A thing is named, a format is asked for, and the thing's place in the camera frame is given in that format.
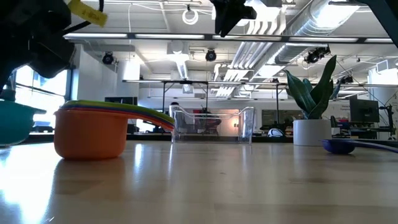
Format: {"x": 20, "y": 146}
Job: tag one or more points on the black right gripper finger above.
{"x": 225, "y": 15}
{"x": 248, "y": 13}

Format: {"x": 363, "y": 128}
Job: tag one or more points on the teal measuring cup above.
{"x": 15, "y": 124}

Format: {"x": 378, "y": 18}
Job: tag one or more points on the green measuring cup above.
{"x": 93, "y": 102}

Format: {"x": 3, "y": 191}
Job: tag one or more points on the yellow measuring cup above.
{"x": 93, "y": 105}

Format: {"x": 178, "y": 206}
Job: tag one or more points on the red measuring cup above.
{"x": 93, "y": 109}

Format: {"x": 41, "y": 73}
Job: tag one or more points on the orange measuring cup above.
{"x": 90, "y": 133}

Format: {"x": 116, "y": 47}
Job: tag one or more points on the purple measuring cup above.
{"x": 339, "y": 146}

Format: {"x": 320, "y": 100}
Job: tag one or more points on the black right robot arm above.
{"x": 385, "y": 15}

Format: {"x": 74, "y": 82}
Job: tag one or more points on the clear plastic basket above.
{"x": 186, "y": 137}

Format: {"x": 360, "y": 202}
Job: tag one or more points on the black ceiling lamp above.
{"x": 108, "y": 58}
{"x": 211, "y": 55}

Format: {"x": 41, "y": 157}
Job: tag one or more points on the yellow label tag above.
{"x": 87, "y": 12}

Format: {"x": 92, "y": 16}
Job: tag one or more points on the snake plant in white pot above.
{"x": 311, "y": 132}

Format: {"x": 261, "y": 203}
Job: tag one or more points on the black computer monitor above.
{"x": 363, "y": 110}

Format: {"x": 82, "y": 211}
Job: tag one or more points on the silver ceiling duct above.
{"x": 311, "y": 25}

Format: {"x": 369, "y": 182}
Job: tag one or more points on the black background table frame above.
{"x": 186, "y": 82}

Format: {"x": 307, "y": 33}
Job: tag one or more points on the black aluminium table frame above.
{"x": 149, "y": 137}

